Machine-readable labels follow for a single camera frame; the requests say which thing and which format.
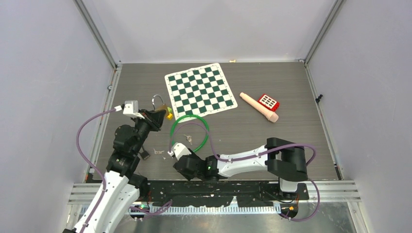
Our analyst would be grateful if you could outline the brass padlock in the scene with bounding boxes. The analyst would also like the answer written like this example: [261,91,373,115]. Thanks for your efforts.
[152,94,169,114]

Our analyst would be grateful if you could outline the red white block toy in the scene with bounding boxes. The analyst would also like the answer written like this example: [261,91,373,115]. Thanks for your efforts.
[258,94,280,112]

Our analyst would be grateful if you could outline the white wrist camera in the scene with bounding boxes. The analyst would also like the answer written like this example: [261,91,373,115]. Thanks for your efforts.
[168,143,191,160]
[114,100,145,119]

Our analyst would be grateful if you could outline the black cable lock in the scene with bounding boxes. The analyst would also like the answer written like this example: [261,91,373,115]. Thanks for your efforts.
[139,146,150,160]

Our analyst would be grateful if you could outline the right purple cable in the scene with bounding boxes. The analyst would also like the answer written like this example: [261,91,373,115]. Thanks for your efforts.
[169,122,321,223]

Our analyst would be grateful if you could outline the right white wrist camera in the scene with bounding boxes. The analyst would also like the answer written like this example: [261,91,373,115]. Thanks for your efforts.
[168,143,191,160]

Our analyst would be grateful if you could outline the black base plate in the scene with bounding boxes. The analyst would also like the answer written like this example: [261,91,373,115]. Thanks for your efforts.
[138,180,309,207]

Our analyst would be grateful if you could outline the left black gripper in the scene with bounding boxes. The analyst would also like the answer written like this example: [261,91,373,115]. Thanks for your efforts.
[131,109,165,154]

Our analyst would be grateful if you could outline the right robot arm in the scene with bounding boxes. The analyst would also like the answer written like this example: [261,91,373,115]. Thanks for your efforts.
[168,137,308,199]

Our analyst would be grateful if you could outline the small keys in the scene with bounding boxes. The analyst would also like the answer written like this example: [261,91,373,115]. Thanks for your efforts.
[184,134,192,145]

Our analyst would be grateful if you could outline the green cable lock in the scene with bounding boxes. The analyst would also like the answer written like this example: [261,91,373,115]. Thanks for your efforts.
[169,115,209,152]

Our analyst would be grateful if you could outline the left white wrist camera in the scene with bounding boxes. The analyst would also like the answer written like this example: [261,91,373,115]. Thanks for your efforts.
[114,100,145,119]

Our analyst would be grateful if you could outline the green white chessboard mat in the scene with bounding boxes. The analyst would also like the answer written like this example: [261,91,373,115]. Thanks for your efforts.
[164,63,238,122]

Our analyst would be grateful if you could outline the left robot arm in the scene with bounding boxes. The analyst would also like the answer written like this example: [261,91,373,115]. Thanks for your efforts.
[63,109,168,233]

